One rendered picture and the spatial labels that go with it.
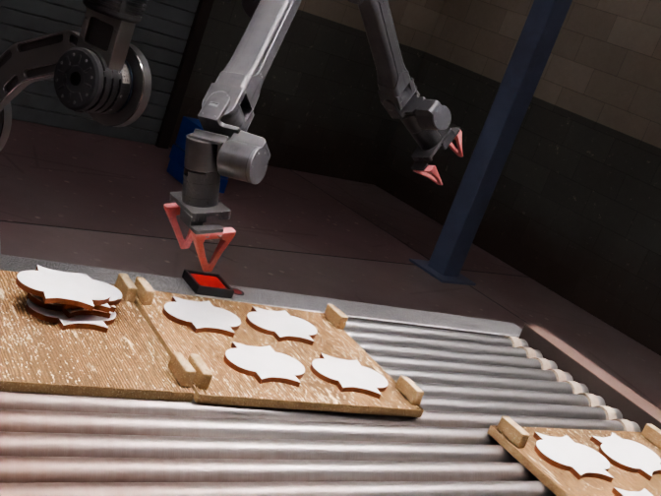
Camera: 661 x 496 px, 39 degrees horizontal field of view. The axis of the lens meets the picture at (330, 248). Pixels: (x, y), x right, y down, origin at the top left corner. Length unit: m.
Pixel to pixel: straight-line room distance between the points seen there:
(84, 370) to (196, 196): 0.33
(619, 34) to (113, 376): 6.13
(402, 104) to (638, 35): 4.96
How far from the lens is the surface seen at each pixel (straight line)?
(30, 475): 1.11
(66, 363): 1.31
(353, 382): 1.52
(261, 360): 1.47
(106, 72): 2.16
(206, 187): 1.44
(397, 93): 2.16
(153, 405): 1.31
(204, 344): 1.48
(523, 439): 1.57
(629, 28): 7.11
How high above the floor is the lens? 1.52
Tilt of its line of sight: 15 degrees down
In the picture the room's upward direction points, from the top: 20 degrees clockwise
